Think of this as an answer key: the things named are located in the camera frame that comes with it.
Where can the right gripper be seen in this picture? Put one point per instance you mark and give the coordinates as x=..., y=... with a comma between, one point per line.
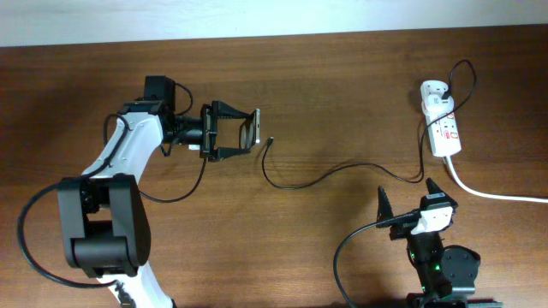
x=403, y=229

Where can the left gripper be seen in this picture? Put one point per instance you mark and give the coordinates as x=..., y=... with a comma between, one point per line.
x=218, y=109

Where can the black Samsung Galaxy smartphone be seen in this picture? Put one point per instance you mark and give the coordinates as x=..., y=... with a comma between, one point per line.
x=250, y=131

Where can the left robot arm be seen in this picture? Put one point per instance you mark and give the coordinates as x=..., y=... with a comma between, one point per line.
x=105, y=229

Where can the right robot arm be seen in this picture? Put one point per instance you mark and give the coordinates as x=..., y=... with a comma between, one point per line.
x=446, y=273

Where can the white USB charger plug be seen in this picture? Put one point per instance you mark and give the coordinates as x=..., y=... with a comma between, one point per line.
x=434, y=104

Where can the white power strip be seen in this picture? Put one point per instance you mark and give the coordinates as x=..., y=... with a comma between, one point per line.
x=442, y=128

